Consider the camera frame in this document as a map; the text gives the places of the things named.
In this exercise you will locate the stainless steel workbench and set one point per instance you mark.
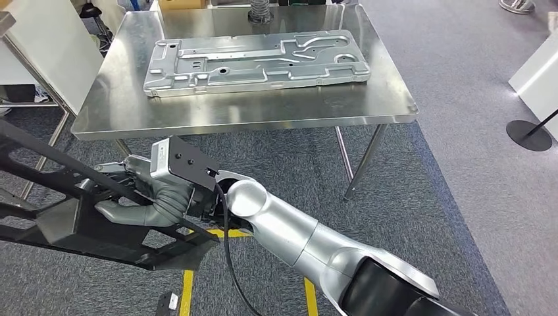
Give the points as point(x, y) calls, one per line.
point(261, 109)

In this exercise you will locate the black chair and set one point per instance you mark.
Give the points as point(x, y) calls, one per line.
point(89, 11)

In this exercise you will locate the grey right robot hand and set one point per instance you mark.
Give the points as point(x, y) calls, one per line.
point(139, 172)

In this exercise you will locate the white display counter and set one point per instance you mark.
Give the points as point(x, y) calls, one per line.
point(540, 78)

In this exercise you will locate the white board panel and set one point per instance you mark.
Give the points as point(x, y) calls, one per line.
point(56, 56)

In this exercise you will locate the black stanchion post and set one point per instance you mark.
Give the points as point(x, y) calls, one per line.
point(527, 136)

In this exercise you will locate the black plastic car part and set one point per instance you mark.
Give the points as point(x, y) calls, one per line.
point(61, 226)

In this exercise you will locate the steel side table frame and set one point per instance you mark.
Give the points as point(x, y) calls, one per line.
point(46, 152)

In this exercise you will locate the stamped grey metal panel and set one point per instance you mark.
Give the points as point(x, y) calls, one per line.
point(261, 65)

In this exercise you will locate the small black white robot part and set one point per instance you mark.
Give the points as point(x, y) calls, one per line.
point(162, 305)

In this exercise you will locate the yellow floor tape square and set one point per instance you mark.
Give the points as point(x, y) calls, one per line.
point(186, 292)

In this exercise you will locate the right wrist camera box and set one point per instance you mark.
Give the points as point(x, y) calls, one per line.
point(192, 161)

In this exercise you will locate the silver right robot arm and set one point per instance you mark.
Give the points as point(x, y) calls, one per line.
point(283, 235)

